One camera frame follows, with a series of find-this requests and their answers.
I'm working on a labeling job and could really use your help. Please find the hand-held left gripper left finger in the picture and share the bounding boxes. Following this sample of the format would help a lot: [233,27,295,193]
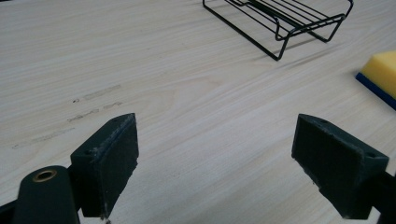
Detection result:
[69,112,140,219]

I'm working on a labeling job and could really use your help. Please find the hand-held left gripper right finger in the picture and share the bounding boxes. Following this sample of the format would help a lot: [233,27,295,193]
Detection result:
[290,113,390,220]

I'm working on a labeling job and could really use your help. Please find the yellow and blue sponge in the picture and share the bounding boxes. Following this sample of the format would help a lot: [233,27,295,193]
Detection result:
[355,49,396,111]

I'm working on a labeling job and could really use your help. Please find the black wire rack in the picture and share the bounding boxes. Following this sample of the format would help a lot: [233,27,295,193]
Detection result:
[202,0,355,62]

